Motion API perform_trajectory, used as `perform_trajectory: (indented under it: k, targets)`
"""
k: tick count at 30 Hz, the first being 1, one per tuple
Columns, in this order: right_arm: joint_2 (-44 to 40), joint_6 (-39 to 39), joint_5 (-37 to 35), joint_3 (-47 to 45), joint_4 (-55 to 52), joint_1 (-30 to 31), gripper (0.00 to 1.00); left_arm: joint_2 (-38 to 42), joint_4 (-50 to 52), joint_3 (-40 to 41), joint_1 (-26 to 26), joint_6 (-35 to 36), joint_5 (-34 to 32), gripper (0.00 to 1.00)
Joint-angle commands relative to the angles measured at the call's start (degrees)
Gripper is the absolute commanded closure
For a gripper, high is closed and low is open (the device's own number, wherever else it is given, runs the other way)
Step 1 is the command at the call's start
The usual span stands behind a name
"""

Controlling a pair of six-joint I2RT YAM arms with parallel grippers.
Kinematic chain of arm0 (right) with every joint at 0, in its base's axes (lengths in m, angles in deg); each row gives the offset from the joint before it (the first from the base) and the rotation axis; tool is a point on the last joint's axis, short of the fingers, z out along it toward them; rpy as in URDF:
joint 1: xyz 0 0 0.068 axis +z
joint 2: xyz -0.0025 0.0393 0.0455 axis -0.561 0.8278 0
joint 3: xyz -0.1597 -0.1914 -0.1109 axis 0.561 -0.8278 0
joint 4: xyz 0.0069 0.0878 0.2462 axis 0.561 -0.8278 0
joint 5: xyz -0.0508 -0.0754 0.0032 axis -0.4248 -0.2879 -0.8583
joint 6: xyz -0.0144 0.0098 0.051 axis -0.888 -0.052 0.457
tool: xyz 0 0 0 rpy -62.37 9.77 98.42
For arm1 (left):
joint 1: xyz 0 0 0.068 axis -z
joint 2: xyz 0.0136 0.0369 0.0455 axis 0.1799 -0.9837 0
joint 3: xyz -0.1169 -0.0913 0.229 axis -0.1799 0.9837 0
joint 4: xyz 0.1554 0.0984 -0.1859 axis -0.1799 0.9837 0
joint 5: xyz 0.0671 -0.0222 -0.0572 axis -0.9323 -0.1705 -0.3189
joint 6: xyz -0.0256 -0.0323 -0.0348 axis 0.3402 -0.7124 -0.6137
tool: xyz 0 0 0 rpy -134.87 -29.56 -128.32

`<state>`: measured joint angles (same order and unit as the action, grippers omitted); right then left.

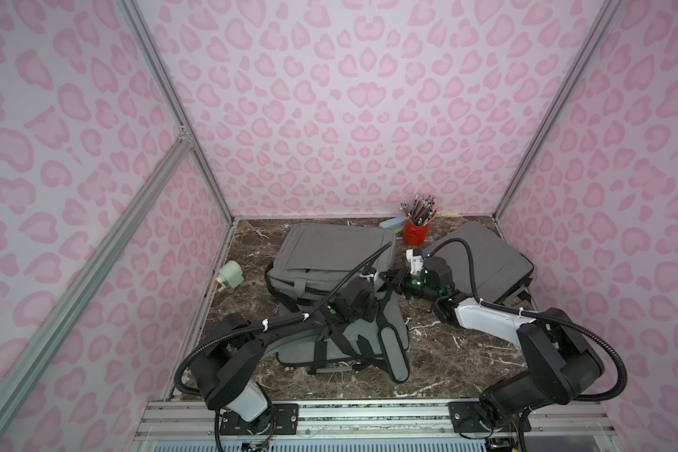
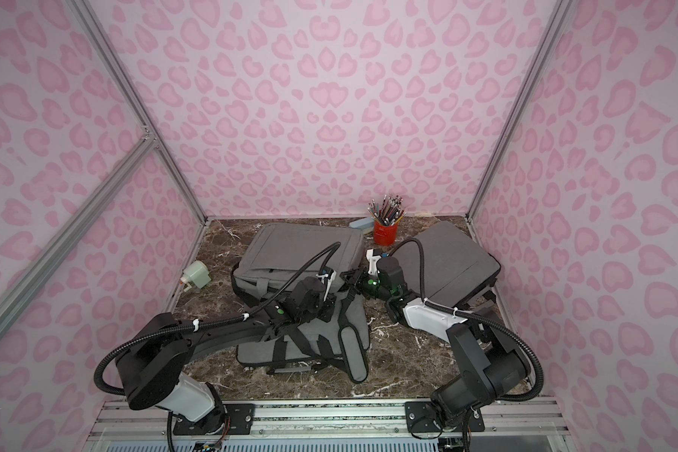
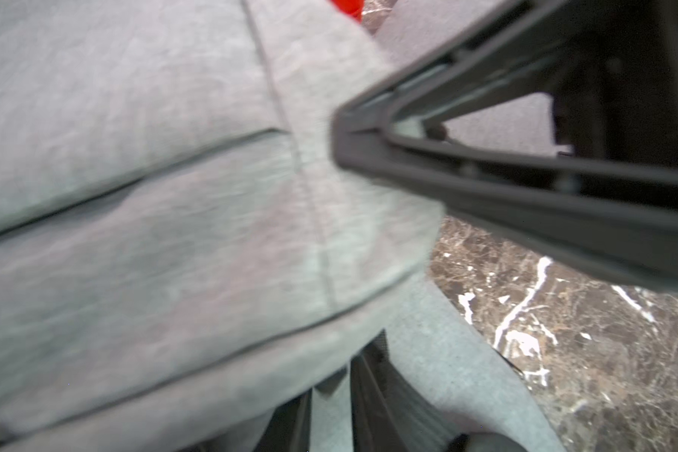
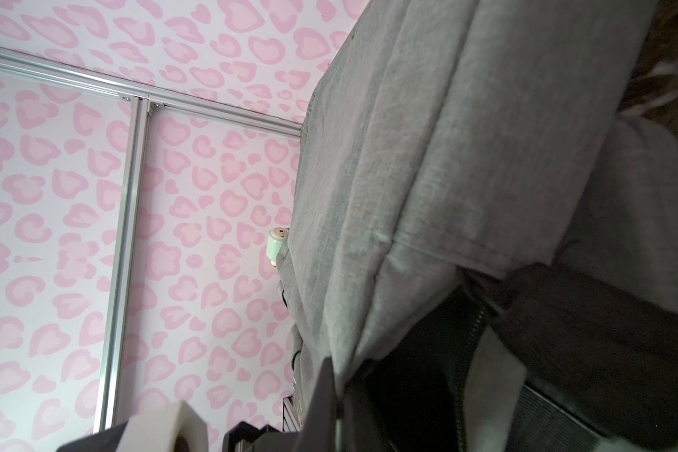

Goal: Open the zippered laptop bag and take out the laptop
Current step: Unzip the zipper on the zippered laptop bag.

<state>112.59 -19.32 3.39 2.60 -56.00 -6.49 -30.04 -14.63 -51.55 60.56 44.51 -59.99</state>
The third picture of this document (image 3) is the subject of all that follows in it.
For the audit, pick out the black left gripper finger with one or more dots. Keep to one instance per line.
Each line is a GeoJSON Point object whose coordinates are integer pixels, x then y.
{"type": "Point", "coordinates": [609, 208]}

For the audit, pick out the grey zippered laptop bag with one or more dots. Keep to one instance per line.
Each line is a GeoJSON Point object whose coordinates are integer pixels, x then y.
{"type": "Point", "coordinates": [180, 257]}

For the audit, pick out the dark grey laptop case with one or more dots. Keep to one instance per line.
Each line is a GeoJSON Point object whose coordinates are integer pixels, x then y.
{"type": "Point", "coordinates": [415, 27]}

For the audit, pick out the red pencil cup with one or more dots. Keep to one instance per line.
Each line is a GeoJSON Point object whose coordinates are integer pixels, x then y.
{"type": "Point", "coordinates": [352, 8]}

